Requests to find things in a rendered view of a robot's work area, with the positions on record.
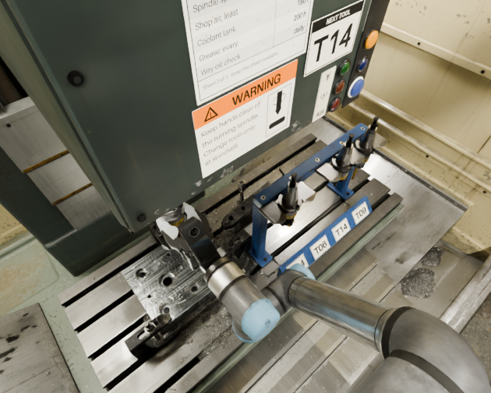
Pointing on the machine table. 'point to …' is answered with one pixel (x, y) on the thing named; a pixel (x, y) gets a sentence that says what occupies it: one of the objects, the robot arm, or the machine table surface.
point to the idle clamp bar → (240, 212)
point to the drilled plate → (192, 302)
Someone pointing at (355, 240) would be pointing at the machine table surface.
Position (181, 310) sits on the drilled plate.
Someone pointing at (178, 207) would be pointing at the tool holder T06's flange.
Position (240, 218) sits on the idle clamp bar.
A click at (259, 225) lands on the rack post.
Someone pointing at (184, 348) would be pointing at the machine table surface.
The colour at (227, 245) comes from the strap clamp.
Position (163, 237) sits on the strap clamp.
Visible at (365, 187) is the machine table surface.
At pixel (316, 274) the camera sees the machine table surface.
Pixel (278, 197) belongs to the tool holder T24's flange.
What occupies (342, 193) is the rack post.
